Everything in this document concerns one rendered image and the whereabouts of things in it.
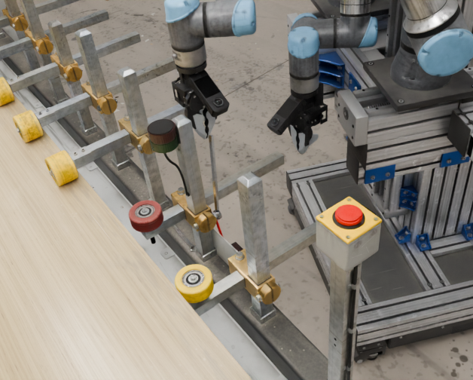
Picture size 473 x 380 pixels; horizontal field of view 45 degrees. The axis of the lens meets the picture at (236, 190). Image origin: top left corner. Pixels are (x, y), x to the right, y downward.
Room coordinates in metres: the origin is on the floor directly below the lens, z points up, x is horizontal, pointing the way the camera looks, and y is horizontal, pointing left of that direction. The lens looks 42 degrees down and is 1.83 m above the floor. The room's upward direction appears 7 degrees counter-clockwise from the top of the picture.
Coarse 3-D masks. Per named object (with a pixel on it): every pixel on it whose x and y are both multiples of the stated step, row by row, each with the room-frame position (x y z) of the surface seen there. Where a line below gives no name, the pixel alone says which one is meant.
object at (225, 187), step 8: (264, 160) 1.19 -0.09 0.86; (272, 160) 1.19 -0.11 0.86; (280, 160) 1.19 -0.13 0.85; (248, 168) 1.16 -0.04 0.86; (256, 168) 1.16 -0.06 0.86; (264, 168) 1.17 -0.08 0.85; (272, 168) 1.18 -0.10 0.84; (232, 176) 1.14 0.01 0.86; (224, 184) 1.11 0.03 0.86; (232, 184) 1.11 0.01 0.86; (208, 192) 1.09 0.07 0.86; (224, 192) 1.10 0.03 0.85; (208, 200) 1.07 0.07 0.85; (176, 208) 1.04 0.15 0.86; (168, 216) 1.02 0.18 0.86; (176, 216) 1.02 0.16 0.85; (184, 216) 1.03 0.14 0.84; (168, 224) 1.01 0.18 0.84; (144, 232) 0.98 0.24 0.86; (152, 232) 0.98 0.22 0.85; (160, 232) 1.00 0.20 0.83
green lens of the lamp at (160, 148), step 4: (176, 136) 1.00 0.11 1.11; (176, 140) 0.99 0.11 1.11; (152, 144) 0.98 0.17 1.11; (156, 144) 0.98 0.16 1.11; (164, 144) 0.97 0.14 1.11; (168, 144) 0.97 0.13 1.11; (172, 144) 0.98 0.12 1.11; (176, 144) 0.99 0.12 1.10; (152, 148) 0.99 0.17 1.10; (156, 148) 0.98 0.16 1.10; (160, 148) 0.97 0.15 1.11; (164, 148) 0.97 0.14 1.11; (168, 148) 0.97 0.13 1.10; (172, 148) 0.98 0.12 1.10; (160, 152) 0.97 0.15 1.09; (164, 152) 0.97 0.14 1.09
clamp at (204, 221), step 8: (176, 192) 1.09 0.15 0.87; (176, 200) 1.06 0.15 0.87; (184, 200) 1.06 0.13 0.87; (184, 208) 1.03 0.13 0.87; (208, 208) 1.02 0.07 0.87; (192, 216) 1.00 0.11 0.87; (200, 216) 1.00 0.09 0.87; (208, 216) 0.99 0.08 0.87; (192, 224) 1.01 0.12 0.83; (200, 224) 0.98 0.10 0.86; (208, 224) 0.99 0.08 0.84
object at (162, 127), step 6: (162, 120) 1.03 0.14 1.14; (168, 120) 1.02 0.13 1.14; (150, 126) 1.01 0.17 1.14; (156, 126) 1.01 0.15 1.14; (162, 126) 1.00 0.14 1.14; (168, 126) 1.00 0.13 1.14; (150, 132) 0.99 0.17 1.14; (156, 132) 0.98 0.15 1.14; (162, 132) 0.98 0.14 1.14; (168, 132) 0.98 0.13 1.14; (162, 144) 0.97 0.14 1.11; (180, 144) 1.00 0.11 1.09; (180, 150) 1.00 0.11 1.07; (180, 174) 1.01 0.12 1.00; (186, 186) 1.01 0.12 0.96; (186, 192) 1.01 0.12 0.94
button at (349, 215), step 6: (348, 204) 0.61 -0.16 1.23; (336, 210) 0.60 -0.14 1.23; (342, 210) 0.59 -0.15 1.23; (348, 210) 0.59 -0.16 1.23; (354, 210) 0.59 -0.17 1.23; (360, 210) 0.59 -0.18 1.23; (336, 216) 0.59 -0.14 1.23; (342, 216) 0.58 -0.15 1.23; (348, 216) 0.58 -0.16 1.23; (354, 216) 0.58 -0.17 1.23; (360, 216) 0.58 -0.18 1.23; (342, 222) 0.57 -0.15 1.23; (348, 222) 0.57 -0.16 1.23; (354, 222) 0.57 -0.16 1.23
